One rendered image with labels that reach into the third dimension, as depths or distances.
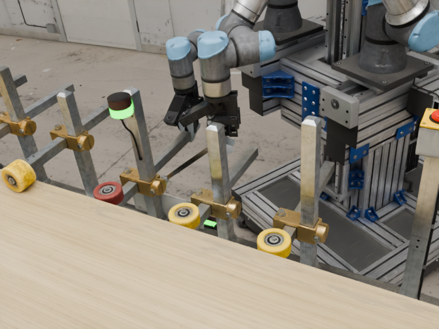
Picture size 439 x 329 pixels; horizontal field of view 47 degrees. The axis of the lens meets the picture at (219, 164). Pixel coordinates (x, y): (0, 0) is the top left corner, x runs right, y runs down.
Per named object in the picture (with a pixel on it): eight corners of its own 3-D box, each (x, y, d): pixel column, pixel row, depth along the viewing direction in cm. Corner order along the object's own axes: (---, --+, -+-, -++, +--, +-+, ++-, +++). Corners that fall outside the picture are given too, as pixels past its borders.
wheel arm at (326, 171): (324, 170, 152) (324, 158, 149) (334, 173, 150) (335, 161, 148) (264, 268, 121) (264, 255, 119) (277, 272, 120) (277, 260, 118)
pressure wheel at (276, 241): (253, 266, 126) (251, 232, 119) (282, 256, 128) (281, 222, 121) (266, 288, 119) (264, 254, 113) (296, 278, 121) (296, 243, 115)
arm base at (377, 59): (379, 50, 168) (383, 21, 162) (417, 63, 157) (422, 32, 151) (347, 63, 162) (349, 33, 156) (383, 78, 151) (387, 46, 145)
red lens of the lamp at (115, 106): (118, 97, 133) (116, 90, 132) (136, 101, 130) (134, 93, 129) (104, 108, 129) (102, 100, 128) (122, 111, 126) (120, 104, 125)
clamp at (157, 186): (132, 179, 157) (129, 166, 154) (167, 189, 151) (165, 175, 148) (121, 189, 153) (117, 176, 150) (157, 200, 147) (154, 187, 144)
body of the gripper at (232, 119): (238, 140, 132) (234, 98, 125) (206, 139, 134) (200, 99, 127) (241, 125, 139) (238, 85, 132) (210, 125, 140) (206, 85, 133)
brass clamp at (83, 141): (65, 136, 162) (61, 123, 159) (97, 144, 156) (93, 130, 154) (51, 146, 158) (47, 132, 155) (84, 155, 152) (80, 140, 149)
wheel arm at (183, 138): (183, 140, 173) (181, 129, 171) (192, 141, 172) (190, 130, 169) (103, 216, 143) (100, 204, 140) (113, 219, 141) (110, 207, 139)
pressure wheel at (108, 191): (113, 207, 150) (104, 177, 143) (134, 214, 146) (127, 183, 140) (95, 224, 144) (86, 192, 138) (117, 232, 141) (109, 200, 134)
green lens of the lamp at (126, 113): (119, 106, 134) (118, 98, 133) (138, 109, 132) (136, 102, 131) (106, 116, 130) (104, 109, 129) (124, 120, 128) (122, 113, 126)
